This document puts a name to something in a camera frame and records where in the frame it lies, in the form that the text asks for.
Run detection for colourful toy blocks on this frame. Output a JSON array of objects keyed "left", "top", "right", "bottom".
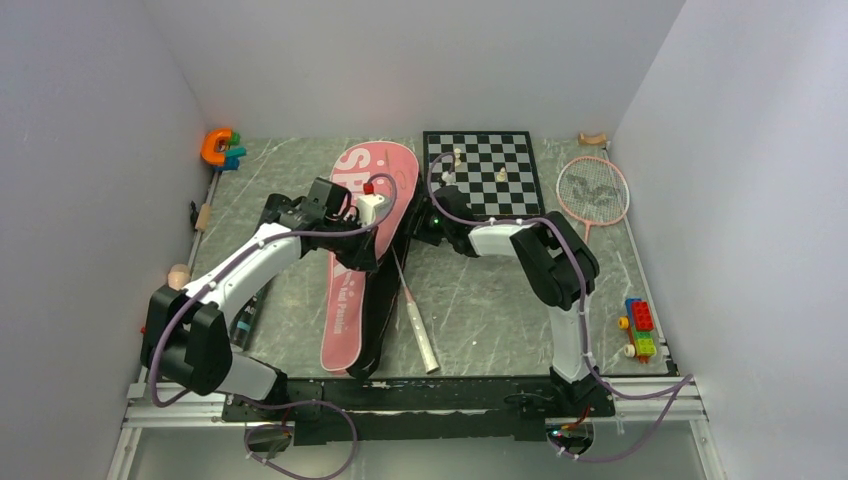
[{"left": 617, "top": 298, "right": 658, "bottom": 364}]

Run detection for teal blue toy blocks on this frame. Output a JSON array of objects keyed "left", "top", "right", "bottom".
[{"left": 220, "top": 146, "right": 247, "bottom": 171}]

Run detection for pink racket bag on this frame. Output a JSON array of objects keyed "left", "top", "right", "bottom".
[{"left": 320, "top": 140, "right": 420, "bottom": 378}]

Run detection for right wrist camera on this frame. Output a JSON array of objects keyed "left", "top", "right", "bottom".
[{"left": 440, "top": 172, "right": 456, "bottom": 186}]

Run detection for black shuttlecock tube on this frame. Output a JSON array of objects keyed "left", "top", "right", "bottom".
[{"left": 229, "top": 284, "right": 269, "bottom": 353}]

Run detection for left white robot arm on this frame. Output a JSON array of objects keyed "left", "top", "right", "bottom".
[{"left": 140, "top": 175, "right": 398, "bottom": 420}]

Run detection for wooden rolling pin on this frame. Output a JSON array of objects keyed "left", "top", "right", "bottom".
[{"left": 167, "top": 264, "right": 191, "bottom": 291}]

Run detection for orange C-shaped toy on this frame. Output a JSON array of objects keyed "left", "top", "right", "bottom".
[{"left": 200, "top": 127, "right": 241, "bottom": 167}]

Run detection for black front rail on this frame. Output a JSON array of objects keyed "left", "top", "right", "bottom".
[{"left": 221, "top": 375, "right": 616, "bottom": 446}]

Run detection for pink badminton racket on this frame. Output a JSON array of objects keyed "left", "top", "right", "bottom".
[
  {"left": 391, "top": 247, "right": 440, "bottom": 375},
  {"left": 556, "top": 156, "right": 630, "bottom": 244}
]

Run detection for black white chessboard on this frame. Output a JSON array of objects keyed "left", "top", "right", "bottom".
[{"left": 423, "top": 131, "right": 546, "bottom": 219}]

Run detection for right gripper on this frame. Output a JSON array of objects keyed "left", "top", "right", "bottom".
[{"left": 396, "top": 196, "right": 453, "bottom": 247}]

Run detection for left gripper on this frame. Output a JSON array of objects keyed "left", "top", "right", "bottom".
[{"left": 323, "top": 215, "right": 379, "bottom": 273}]

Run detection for small wooden object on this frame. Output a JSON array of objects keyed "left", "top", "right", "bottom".
[{"left": 577, "top": 132, "right": 609, "bottom": 148}]

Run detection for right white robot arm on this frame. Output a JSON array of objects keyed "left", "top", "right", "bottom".
[{"left": 409, "top": 181, "right": 600, "bottom": 415}]

